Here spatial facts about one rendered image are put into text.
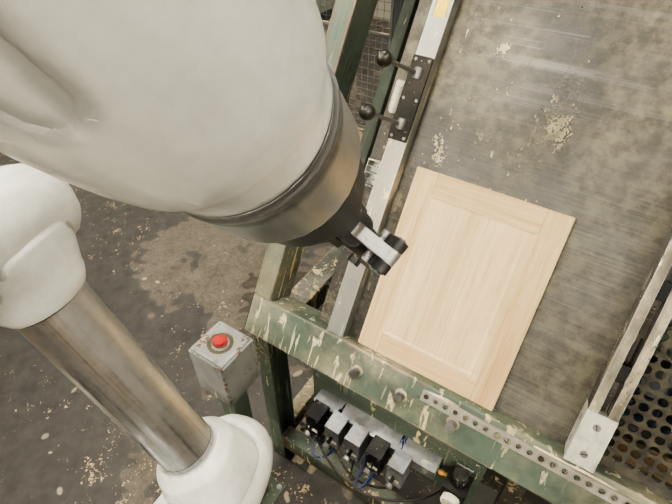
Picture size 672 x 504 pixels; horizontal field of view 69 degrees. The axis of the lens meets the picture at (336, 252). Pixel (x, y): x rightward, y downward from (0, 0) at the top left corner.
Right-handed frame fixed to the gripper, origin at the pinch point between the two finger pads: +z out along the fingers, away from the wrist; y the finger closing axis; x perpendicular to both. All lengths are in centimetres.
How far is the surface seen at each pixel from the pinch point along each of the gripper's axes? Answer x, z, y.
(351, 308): 12, 83, 18
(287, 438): 71, 141, 20
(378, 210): -12, 74, 26
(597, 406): -6, 73, -38
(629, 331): -21, 67, -33
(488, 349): -1, 80, -15
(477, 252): -17, 75, 0
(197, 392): 93, 161, 68
